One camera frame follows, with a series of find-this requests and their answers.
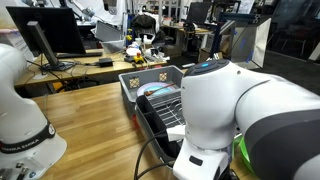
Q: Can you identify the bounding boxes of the metal panel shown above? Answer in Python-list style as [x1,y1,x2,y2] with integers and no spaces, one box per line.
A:
[229,16,273,69]

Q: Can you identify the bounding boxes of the black power adapter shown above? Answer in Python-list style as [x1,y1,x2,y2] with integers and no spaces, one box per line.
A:
[98,57,114,68]

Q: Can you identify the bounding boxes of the black computer monitor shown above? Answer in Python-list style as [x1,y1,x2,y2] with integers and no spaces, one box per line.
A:
[5,7,87,58]

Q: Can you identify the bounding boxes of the bright green bowl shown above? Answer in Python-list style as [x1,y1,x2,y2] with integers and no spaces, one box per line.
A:
[233,133,256,174]

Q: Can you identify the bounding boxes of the dark background monitor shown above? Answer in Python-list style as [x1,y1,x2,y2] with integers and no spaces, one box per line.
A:
[185,1,213,25]

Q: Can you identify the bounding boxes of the pale plate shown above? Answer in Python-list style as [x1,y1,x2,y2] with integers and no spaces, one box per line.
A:
[136,82,178,98]

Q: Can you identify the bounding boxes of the yellow toy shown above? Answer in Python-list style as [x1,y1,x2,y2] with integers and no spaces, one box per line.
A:
[133,53,145,65]

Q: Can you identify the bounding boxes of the wooden background desk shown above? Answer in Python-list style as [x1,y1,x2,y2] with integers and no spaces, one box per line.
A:
[13,49,168,88]

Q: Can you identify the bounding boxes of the grey dish rack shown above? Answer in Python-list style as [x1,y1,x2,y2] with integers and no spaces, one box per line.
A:
[134,89,188,169]

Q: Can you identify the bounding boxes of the grey monitor stand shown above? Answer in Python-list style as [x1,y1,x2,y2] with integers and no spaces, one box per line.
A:
[26,21,78,73]

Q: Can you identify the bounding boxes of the clear plastic tub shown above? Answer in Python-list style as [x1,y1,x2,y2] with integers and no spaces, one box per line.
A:
[100,39,127,54]

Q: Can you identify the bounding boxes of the wooden spoon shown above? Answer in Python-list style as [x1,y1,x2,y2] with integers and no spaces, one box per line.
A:
[143,83,177,97]

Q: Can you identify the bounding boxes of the dark camera stand post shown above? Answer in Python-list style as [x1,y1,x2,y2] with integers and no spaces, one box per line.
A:
[209,12,261,64]

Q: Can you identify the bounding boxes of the white round container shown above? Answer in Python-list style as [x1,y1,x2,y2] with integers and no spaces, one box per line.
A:
[125,46,143,58]

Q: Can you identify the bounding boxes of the small red object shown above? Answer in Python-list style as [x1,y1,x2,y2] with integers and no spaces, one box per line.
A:
[130,114,139,130]

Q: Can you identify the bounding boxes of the grey plastic bin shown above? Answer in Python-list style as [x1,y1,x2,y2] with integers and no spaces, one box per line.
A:
[118,65,186,118]

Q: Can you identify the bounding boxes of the dark jacket on chair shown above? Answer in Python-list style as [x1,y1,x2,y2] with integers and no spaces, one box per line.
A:
[130,13,158,38]

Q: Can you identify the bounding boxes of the black keyboard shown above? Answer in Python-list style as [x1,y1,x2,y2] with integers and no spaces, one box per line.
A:
[55,50,104,60]

